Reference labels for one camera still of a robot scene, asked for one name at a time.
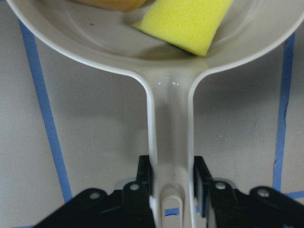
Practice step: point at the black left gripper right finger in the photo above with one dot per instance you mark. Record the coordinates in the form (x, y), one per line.
(224, 206)

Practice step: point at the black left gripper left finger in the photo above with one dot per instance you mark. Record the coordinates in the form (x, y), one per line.
(126, 207)

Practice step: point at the yellow green sponge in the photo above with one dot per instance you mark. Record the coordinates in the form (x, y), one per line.
(188, 24)

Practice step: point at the brown bread roll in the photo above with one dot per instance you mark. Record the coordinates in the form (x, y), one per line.
(113, 5)

